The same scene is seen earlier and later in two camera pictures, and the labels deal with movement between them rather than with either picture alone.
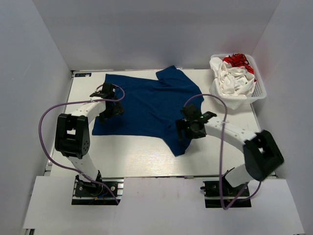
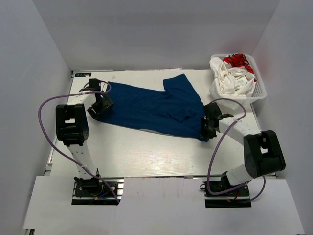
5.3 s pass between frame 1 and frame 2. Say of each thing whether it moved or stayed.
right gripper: moved
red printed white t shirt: stayed
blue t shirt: moved
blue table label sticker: stayed
